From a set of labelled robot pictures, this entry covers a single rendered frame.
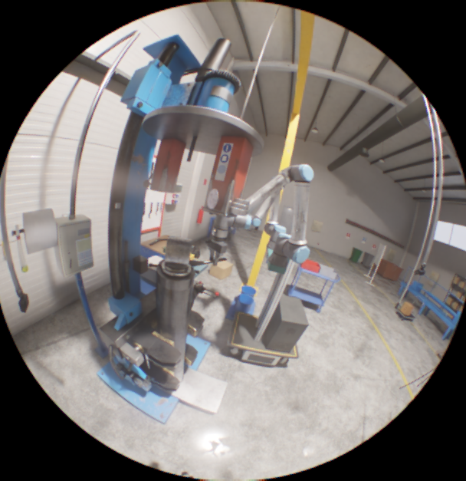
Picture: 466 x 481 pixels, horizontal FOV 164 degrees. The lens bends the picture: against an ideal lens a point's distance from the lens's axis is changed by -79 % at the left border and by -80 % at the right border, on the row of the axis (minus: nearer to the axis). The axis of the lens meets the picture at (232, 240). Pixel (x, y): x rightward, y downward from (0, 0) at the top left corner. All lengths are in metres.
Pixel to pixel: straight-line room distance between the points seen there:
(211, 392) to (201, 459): 0.78
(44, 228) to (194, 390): 1.82
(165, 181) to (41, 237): 0.88
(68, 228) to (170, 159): 0.86
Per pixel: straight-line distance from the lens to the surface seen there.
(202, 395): 1.86
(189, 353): 1.64
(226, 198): 0.61
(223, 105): 0.83
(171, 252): 0.78
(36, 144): 2.40
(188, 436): 1.91
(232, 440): 1.97
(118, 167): 0.88
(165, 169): 0.85
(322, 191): 11.95
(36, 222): 1.23
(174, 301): 0.88
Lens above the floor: 1.91
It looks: 15 degrees down
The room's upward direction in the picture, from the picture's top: 14 degrees clockwise
